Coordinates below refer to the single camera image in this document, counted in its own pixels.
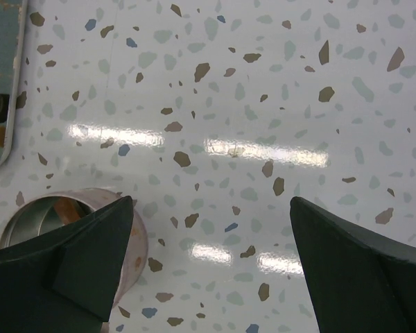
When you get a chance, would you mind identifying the green floral metal tray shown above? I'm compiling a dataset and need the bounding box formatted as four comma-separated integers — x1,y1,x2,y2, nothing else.
0,1,28,166

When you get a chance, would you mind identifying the round silver tin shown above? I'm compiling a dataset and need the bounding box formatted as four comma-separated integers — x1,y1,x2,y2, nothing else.
0,188,148,306

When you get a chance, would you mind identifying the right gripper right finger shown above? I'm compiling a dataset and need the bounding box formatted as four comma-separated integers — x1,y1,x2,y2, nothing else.
290,197,416,332

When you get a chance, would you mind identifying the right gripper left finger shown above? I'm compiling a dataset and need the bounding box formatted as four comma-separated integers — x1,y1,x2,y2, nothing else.
0,196,134,333

